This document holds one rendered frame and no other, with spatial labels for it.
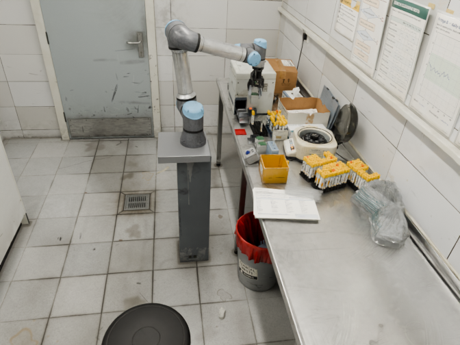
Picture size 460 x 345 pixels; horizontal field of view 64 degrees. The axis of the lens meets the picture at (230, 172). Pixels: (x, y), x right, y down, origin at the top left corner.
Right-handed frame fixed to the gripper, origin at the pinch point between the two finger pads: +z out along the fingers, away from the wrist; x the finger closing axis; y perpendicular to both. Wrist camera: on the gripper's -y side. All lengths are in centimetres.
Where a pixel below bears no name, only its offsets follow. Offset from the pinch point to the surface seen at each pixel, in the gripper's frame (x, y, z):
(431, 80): 58, 78, -41
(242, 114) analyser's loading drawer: -5.2, -8.4, 16.6
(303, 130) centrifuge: 27.2, 24.0, 10.9
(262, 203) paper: -6, 80, 21
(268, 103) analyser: 14.5, -21.0, 14.1
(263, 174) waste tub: -3, 62, 16
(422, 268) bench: 54, 121, 22
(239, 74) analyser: -7.8, -19.9, -6.5
